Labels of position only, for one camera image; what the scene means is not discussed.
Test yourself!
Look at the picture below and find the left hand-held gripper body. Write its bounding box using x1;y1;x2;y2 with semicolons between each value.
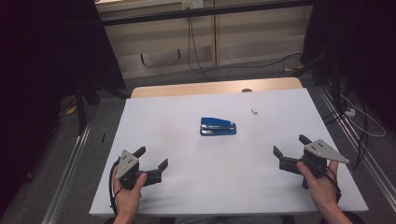
116;149;163;191

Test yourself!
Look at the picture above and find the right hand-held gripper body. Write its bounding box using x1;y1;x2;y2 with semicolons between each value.
278;139;350;190

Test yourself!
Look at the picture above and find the blue stapler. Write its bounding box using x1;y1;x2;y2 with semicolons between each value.
199;117;237;137

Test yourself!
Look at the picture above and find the person's left hand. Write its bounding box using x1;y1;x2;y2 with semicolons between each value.
111;164;148;217

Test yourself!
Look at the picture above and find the person's right hand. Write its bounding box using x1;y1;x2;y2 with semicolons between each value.
296;160;341;212

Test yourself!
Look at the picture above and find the white table mat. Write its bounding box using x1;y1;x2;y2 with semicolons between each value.
89;88;370;217

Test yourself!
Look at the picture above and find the black metal stand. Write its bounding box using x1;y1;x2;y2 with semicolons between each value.
74;78;132;135

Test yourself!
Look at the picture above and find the wooden table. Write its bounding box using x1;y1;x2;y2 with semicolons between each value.
130;77;304;99

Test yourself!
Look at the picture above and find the black curtain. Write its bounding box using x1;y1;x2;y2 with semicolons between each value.
300;0;396;132
0;0;127;216

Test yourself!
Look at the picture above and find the beige cabinet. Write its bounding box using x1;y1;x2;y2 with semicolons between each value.
94;0;314;79

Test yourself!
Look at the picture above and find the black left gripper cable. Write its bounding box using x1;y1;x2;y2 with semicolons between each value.
107;158;125;216

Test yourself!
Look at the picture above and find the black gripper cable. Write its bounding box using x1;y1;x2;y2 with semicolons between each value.
107;158;125;216
311;161;343;203

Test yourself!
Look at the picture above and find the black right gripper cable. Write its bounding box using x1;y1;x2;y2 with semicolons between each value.
311;161;343;203

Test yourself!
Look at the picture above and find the black cable bundle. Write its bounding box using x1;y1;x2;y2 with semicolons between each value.
321;92;370;172

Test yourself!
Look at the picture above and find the aluminium floor rail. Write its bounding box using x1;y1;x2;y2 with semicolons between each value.
317;86;396;204
41;120;93;224

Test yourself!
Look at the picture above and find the white floor cable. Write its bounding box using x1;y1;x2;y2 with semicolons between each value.
339;92;387;138

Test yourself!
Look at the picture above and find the black floor cable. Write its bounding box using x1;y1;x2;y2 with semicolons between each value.
202;51;304;78

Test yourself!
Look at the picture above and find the black hanging cable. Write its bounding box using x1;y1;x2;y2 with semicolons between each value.
186;16;216;80

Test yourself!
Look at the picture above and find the white wall socket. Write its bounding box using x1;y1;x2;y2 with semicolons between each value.
181;0;205;10

